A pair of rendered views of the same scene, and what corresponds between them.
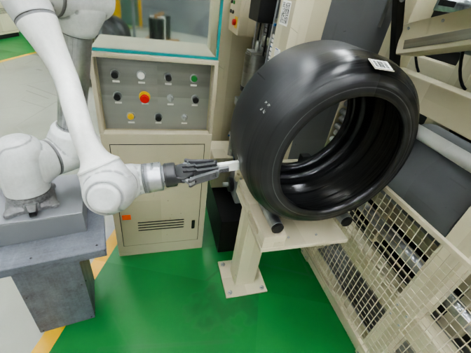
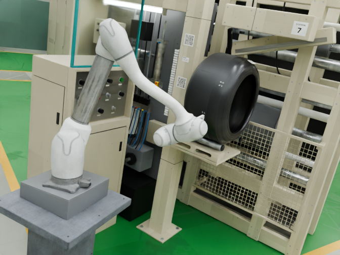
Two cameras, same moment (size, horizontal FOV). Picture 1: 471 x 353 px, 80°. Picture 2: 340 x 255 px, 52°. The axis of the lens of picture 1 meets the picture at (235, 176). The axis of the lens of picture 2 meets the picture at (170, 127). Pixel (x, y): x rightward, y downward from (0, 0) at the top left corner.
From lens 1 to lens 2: 158 cm
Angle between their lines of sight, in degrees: 38
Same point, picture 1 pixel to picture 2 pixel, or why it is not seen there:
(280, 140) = (230, 96)
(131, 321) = not seen: outside the picture
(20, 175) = (81, 156)
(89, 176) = (192, 121)
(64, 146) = (84, 135)
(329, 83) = (242, 71)
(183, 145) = (115, 129)
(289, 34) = (196, 50)
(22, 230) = (83, 199)
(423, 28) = (243, 44)
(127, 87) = not seen: hidden behind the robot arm
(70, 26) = not seen: hidden behind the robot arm
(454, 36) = (258, 48)
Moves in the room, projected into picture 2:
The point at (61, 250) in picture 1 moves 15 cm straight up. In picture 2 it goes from (109, 207) to (112, 181)
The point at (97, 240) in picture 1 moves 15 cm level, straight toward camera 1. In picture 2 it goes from (120, 197) to (144, 205)
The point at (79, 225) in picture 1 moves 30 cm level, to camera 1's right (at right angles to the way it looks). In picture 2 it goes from (105, 190) to (152, 182)
